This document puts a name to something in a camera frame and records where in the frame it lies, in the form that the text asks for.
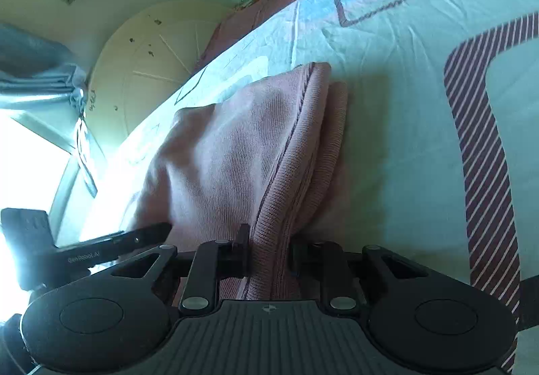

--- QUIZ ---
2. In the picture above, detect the pink knit garment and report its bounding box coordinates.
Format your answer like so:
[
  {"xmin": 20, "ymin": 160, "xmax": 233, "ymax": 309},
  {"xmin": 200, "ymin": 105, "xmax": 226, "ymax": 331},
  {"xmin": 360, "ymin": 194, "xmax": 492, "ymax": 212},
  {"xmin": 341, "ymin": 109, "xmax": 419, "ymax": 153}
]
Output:
[{"xmin": 127, "ymin": 62, "xmax": 348, "ymax": 300}]

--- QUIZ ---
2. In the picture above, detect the blue grey curtain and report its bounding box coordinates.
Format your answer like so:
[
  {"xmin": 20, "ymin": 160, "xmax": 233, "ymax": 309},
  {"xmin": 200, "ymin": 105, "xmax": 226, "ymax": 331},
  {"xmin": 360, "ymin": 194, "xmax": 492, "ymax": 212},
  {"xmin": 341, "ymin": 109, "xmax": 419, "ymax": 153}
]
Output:
[{"xmin": 1, "ymin": 23, "xmax": 98, "ymax": 196}]

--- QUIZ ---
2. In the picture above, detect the cream curved headboard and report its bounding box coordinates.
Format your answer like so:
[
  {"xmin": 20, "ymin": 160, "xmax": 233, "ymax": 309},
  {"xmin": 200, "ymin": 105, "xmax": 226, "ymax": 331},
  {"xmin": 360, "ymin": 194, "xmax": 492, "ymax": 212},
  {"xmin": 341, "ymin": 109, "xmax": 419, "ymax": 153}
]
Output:
[{"xmin": 85, "ymin": 0, "xmax": 231, "ymax": 157}]

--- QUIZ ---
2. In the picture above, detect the light blue patterned bedsheet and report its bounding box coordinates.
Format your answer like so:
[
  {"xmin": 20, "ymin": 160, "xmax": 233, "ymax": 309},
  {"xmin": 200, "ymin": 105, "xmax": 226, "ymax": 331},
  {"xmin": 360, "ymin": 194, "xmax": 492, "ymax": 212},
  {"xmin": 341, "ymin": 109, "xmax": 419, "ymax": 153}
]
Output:
[{"xmin": 81, "ymin": 0, "xmax": 538, "ymax": 374}]

